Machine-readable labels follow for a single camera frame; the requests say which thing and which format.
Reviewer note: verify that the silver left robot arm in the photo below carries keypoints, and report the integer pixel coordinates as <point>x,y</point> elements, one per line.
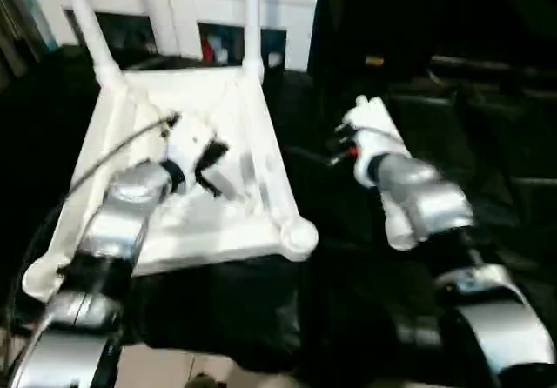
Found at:
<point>113,231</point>

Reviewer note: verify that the small tan label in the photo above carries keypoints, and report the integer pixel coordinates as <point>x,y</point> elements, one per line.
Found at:
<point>374,60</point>

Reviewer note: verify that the red bottle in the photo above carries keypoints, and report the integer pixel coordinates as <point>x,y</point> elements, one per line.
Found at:
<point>209,50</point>

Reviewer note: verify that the black work mat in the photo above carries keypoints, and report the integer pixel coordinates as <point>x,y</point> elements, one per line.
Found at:
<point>487,144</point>

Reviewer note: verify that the white cabinet with glass doors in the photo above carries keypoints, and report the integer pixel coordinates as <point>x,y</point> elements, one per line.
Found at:
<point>174,5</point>

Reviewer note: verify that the dark low shelf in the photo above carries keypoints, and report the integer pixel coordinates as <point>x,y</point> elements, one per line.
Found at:
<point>496,64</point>

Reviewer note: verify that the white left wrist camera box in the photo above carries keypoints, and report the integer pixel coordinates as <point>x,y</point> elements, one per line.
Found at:
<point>190,140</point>

